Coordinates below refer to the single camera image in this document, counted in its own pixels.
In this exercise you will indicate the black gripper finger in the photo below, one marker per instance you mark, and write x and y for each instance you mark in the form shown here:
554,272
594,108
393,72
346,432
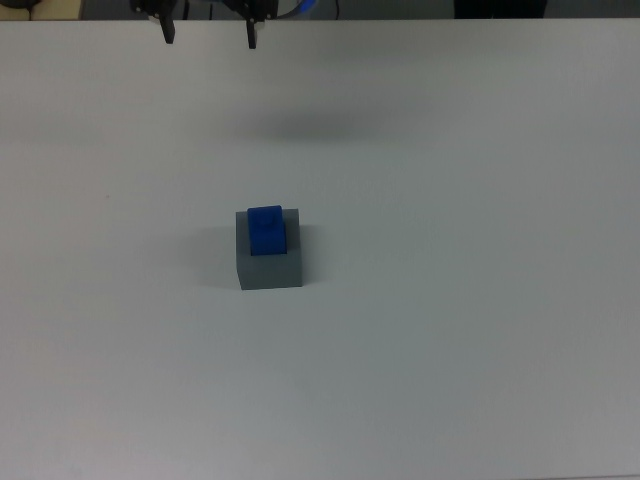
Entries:
251,35
168,32

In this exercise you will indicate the blue block with knob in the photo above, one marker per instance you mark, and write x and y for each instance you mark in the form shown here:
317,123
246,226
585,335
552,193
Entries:
267,235

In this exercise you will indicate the grey hollow cuboid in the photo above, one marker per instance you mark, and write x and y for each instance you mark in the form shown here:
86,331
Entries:
270,275

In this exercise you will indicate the dark rectangular object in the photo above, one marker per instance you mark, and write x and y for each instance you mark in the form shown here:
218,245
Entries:
500,9

